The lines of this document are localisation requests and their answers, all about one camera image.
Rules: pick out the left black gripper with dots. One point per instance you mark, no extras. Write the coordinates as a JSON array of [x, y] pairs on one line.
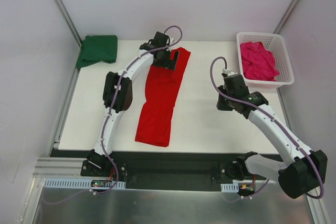
[[166, 62]]

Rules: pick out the right white cable duct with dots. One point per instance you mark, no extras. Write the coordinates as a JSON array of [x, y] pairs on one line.
[[230, 188]]

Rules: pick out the white plastic basket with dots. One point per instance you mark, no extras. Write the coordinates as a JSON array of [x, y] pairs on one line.
[[275, 44]]

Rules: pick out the red t shirt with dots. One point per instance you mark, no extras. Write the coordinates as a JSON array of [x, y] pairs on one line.
[[161, 91]]

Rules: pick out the aluminium frame rail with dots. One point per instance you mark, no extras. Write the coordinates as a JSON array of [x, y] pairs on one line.
[[58, 167]]

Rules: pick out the white cable duct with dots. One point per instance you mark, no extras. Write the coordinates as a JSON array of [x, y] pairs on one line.
[[230, 188], [70, 183]]

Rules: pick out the left white cable duct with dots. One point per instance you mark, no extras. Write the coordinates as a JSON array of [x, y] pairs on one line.
[[70, 183]]

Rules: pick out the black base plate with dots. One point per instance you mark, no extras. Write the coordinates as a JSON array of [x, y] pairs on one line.
[[158, 170]]

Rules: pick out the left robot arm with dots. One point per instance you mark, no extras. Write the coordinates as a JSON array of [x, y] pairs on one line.
[[118, 96]]

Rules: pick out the pink t shirt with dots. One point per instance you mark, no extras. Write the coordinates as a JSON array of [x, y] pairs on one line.
[[257, 62]]

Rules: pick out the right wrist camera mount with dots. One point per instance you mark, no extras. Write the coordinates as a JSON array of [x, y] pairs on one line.
[[227, 72]]

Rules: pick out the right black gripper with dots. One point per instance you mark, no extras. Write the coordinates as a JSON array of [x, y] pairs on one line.
[[223, 102]]

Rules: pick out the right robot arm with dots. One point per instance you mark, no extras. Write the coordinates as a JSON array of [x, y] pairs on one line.
[[301, 170]]

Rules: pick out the folded green t shirt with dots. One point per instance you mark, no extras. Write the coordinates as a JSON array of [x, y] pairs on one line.
[[97, 48]]

